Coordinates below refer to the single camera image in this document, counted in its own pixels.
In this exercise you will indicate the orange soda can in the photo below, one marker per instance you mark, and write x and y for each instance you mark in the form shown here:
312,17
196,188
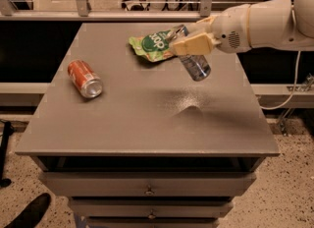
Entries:
85,79

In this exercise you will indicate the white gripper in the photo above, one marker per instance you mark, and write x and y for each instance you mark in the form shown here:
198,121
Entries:
230,28

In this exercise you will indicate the grey drawer cabinet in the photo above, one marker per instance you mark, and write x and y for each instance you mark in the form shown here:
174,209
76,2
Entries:
155,149

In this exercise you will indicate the black stand base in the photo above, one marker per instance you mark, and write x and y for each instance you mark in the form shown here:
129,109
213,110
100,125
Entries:
6,131

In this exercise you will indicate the silver blue redbull can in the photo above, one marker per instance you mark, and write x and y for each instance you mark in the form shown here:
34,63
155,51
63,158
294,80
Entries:
196,65

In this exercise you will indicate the green snack bag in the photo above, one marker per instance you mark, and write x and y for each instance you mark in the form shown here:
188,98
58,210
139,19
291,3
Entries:
153,47

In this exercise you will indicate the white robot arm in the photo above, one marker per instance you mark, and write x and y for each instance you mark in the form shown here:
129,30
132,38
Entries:
280,24

